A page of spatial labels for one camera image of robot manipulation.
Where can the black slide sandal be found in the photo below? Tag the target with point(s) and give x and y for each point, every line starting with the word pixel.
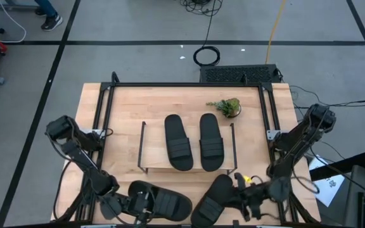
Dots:
pixel 178 145
pixel 212 145
pixel 211 206
pixel 170 202

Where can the small green potted plant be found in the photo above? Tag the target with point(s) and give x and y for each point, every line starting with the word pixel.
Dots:
pixel 228 107

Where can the yellow tape tag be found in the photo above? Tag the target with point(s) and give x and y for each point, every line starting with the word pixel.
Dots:
pixel 248 179

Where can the black chair caster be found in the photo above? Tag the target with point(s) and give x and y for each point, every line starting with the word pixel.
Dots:
pixel 1 31

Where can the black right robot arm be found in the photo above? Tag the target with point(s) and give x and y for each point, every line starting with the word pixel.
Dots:
pixel 299 139

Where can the grey desk foot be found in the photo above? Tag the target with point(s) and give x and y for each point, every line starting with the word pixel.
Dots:
pixel 11 5

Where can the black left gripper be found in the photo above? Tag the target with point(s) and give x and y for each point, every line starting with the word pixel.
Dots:
pixel 135 204

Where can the white paper sheet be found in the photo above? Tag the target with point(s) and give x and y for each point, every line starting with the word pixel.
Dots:
pixel 328 190

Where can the black perforated computer case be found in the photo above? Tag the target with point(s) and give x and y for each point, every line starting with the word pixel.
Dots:
pixel 239 74

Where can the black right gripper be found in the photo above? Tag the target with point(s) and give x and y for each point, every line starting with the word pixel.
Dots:
pixel 257 196

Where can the wooden shelf black frame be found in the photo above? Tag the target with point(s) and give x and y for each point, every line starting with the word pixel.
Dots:
pixel 152 152

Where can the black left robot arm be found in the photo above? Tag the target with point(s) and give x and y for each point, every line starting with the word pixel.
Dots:
pixel 81 158

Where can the black bar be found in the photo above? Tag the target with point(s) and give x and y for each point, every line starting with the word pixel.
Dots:
pixel 337 166

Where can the black metal table frame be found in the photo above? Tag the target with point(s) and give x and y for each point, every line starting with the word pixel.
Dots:
pixel 185 84

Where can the person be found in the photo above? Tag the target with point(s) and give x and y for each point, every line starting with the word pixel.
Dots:
pixel 52 22

